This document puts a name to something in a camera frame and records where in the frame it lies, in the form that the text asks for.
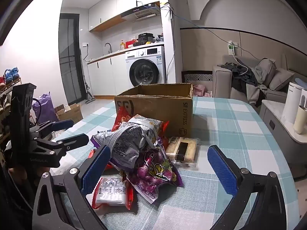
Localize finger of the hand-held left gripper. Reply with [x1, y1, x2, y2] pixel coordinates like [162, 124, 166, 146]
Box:
[31, 133, 90, 155]
[30, 119, 74, 137]

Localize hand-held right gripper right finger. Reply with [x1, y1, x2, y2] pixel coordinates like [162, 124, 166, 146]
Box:
[207, 144, 287, 230]

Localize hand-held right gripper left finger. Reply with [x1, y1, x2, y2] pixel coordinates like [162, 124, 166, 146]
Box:
[32, 144, 111, 230]

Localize red white noodle packet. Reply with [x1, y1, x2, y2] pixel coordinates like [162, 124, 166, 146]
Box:
[92, 176, 135, 210]

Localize red white snack packet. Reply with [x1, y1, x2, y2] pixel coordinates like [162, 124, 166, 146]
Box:
[92, 122, 154, 169]

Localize clear cracker pack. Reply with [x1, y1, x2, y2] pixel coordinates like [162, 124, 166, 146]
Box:
[165, 136, 201, 168]

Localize purple candy bag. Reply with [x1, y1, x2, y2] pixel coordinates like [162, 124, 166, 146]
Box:
[126, 136, 183, 204]

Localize white stick snack bag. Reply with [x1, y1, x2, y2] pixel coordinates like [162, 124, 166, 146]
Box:
[126, 114, 169, 149]

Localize brown cardboard box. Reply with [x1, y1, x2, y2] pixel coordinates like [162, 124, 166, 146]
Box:
[114, 83, 194, 138]

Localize small cardboard floor box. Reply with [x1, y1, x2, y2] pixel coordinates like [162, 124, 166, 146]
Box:
[55, 103, 84, 124]

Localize purple plastic bag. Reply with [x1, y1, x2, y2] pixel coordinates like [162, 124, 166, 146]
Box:
[32, 92, 59, 125]

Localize shoe rack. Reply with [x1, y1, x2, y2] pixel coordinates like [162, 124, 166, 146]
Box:
[0, 75, 22, 149]

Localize floor mop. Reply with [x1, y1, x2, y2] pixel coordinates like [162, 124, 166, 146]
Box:
[83, 73, 96, 102]

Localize checked teal tablecloth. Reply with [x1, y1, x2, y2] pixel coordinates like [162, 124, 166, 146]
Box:
[49, 97, 296, 230]

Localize blue shoes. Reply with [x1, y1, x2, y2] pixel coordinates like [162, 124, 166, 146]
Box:
[3, 67, 20, 84]

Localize white kitchen counter cabinet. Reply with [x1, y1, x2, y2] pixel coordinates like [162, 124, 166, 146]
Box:
[87, 50, 127, 96]

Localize grey side table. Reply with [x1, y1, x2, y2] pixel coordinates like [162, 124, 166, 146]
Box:
[259, 99, 307, 180]

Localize black framed glass door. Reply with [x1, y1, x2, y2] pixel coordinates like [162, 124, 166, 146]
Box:
[59, 13, 84, 103]

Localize pink cloth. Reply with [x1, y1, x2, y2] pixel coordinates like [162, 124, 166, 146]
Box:
[193, 84, 213, 98]

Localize grey sofa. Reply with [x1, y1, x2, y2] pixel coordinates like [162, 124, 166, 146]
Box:
[212, 53, 307, 106]

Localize cream tumbler cup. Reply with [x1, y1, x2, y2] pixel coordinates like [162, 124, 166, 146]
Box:
[293, 105, 307, 135]

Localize dark clothes pile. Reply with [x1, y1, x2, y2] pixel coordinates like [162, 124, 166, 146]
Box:
[217, 62, 267, 106]

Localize black white patterned basket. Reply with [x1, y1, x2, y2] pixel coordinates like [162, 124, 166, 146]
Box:
[182, 70, 213, 87]

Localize white washing machine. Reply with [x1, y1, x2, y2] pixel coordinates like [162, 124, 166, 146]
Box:
[125, 45, 167, 88]

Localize white electric kettle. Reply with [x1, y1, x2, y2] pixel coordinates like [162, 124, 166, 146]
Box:
[282, 82, 306, 124]

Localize grey piped pillow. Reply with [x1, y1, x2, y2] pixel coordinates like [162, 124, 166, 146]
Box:
[255, 58, 276, 87]

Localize plain grey pillow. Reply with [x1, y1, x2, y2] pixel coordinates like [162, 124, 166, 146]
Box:
[269, 68, 295, 91]

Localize light blue cushion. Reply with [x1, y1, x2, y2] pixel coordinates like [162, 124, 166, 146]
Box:
[295, 78, 307, 90]

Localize black pressure cooker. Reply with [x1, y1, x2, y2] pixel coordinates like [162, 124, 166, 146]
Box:
[138, 33, 155, 45]

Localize silver range hood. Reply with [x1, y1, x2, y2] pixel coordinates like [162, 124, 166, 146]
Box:
[120, 3, 161, 22]

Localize white charging cable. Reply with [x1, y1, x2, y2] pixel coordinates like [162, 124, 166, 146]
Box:
[231, 54, 248, 76]

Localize white wall cabinets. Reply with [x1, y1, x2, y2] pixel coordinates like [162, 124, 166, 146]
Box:
[88, 0, 166, 32]

